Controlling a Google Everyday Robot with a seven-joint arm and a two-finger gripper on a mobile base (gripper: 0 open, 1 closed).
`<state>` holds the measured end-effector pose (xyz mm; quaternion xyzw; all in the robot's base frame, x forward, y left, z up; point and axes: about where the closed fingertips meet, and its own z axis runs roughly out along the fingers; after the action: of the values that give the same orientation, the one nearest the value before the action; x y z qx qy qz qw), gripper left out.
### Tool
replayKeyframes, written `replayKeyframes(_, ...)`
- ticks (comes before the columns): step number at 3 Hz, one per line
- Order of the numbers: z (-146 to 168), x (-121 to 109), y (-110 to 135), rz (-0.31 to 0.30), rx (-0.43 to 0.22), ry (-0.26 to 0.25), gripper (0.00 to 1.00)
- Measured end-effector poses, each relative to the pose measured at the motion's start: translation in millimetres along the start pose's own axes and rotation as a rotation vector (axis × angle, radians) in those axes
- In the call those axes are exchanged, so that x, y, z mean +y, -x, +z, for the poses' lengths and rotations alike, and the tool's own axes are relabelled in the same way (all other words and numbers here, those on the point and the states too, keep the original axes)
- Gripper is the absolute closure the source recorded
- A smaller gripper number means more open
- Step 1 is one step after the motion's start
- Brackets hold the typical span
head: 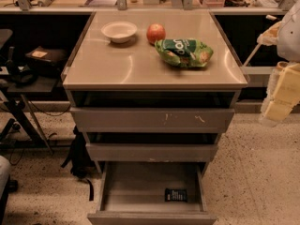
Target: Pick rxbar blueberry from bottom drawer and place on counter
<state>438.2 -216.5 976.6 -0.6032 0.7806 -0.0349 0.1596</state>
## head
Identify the green chip bag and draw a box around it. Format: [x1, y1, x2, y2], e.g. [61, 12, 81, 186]
[155, 38, 214, 68]

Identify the grey drawer cabinet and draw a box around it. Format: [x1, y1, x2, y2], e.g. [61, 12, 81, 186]
[60, 8, 250, 180]

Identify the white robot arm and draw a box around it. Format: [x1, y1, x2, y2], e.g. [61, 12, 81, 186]
[257, 1, 300, 128]

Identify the grey middle drawer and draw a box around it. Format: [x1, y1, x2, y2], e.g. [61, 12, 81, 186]
[86, 143, 218, 162]

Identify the black box with label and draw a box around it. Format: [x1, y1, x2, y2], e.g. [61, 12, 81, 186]
[25, 46, 68, 68]

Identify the black backpack on floor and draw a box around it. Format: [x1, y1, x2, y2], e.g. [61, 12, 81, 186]
[61, 127, 95, 202]

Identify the grey top drawer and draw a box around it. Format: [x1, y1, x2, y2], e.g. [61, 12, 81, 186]
[70, 108, 234, 133]

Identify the black side table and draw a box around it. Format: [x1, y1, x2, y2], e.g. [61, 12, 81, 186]
[1, 67, 60, 153]

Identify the grey open bottom drawer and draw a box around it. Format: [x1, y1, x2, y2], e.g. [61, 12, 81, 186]
[87, 162, 217, 225]

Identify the white bowl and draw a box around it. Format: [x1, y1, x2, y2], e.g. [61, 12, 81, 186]
[101, 22, 137, 44]

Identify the red apple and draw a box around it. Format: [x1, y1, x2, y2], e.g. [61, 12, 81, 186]
[146, 23, 166, 44]

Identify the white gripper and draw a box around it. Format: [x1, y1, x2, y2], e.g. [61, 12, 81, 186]
[257, 22, 300, 127]

